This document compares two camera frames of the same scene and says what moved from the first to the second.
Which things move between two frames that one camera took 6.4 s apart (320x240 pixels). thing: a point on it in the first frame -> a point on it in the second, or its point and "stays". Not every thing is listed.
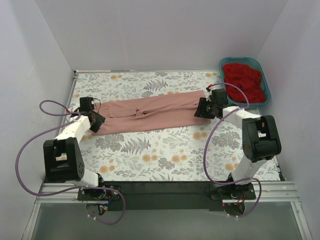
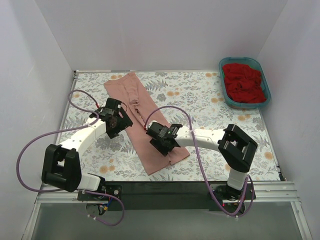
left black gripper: [96, 121] -> [121, 124]
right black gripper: [203, 109] -> [160, 145]
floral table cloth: [206, 152] stays
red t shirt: [247, 79] stays
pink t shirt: [150, 112] -> [141, 110]
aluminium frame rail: [66, 193] stays
